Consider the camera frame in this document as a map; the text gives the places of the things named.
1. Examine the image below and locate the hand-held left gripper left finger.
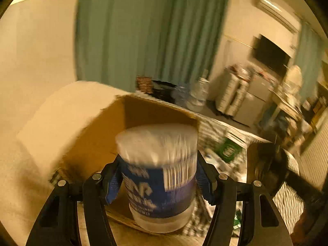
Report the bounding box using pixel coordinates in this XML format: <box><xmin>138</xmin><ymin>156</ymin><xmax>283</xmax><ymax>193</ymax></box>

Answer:
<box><xmin>26</xmin><ymin>156</ymin><xmax>124</xmax><ymax>246</ymax></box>

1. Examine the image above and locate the white drawer cabinet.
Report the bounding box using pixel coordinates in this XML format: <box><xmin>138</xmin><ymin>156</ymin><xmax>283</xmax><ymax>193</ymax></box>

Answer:
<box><xmin>215</xmin><ymin>68</ymin><xmax>250</xmax><ymax>116</ymax></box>

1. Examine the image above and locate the brown cardboard box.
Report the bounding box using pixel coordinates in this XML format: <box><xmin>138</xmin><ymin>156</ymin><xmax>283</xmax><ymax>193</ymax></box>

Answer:
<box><xmin>17</xmin><ymin>81</ymin><xmax>201</xmax><ymax>236</ymax></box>

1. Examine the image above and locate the wide green curtain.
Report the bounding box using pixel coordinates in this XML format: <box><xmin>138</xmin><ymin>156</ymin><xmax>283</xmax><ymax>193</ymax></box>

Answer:
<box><xmin>75</xmin><ymin>0</ymin><xmax>231</xmax><ymax>98</ymax></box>

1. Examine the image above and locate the checkered tablecloth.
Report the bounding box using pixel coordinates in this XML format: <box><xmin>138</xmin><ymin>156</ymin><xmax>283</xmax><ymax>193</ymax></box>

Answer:
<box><xmin>182</xmin><ymin>115</ymin><xmax>306</xmax><ymax>238</ymax></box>

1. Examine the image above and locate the white air conditioner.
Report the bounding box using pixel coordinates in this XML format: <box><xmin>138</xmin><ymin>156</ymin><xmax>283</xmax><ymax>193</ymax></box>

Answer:
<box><xmin>252</xmin><ymin>0</ymin><xmax>301</xmax><ymax>34</ymax></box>

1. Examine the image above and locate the black television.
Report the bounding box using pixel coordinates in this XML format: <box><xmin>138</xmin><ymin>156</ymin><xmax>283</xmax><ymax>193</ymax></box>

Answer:
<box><xmin>251</xmin><ymin>34</ymin><xmax>292</xmax><ymax>78</ymax></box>

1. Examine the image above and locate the narrow green curtain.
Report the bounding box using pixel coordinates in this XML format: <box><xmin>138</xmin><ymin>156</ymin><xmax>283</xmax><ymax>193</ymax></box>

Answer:
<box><xmin>292</xmin><ymin>22</ymin><xmax>325</xmax><ymax>103</ymax></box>

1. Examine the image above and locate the blue label cotton swab jar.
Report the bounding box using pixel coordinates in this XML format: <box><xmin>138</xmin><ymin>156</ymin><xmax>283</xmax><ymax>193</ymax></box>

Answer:
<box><xmin>115</xmin><ymin>124</ymin><xmax>199</xmax><ymax>234</ymax></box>

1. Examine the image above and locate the green flat box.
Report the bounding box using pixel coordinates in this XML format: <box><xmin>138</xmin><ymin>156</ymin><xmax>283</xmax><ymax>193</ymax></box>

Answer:
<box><xmin>216</xmin><ymin>137</ymin><xmax>243</xmax><ymax>164</ymax></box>

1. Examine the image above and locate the white rounded lamp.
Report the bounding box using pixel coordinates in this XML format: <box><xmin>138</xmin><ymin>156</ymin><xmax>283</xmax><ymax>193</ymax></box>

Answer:
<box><xmin>284</xmin><ymin>65</ymin><xmax>303</xmax><ymax>96</ymax></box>

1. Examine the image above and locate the dark bag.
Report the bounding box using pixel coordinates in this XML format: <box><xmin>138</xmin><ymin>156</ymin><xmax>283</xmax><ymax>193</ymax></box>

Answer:
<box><xmin>152</xmin><ymin>80</ymin><xmax>178</xmax><ymax>102</ymax></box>

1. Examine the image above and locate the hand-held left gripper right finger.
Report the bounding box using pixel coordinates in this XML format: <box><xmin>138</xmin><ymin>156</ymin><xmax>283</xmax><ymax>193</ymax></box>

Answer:
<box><xmin>196</xmin><ymin>153</ymin><xmax>294</xmax><ymax>246</ymax></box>

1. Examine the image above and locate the grey cabinet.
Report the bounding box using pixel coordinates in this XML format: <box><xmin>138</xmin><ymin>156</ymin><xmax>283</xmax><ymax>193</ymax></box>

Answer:
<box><xmin>234</xmin><ymin>72</ymin><xmax>274</xmax><ymax>128</ymax></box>

